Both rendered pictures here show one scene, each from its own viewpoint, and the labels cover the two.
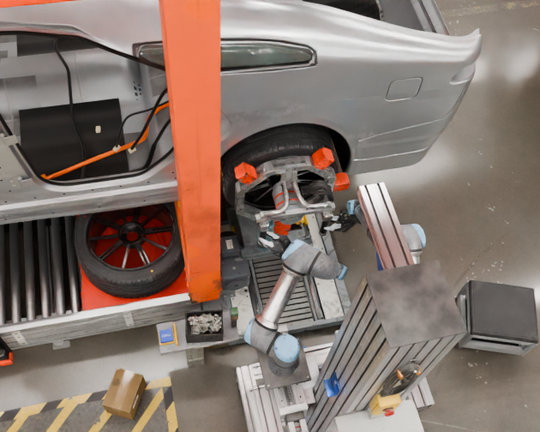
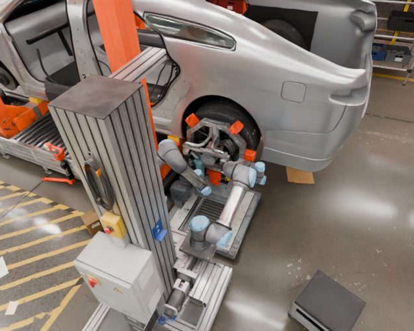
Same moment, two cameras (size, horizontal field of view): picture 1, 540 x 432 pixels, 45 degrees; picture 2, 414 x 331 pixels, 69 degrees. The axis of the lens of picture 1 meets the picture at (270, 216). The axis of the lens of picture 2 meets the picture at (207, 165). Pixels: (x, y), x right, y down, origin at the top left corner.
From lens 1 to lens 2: 196 cm
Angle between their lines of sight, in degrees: 31
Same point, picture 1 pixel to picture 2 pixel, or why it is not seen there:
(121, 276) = not seen: hidden behind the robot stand
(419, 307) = (95, 96)
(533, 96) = not seen: outside the picture
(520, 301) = (348, 304)
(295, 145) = (223, 113)
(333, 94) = (246, 79)
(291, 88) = (219, 65)
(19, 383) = (68, 194)
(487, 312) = (315, 295)
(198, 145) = (109, 27)
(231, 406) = not seen: hidden behind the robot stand
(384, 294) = (86, 84)
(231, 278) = (174, 189)
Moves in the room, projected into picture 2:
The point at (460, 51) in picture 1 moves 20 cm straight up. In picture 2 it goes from (338, 73) to (347, 42)
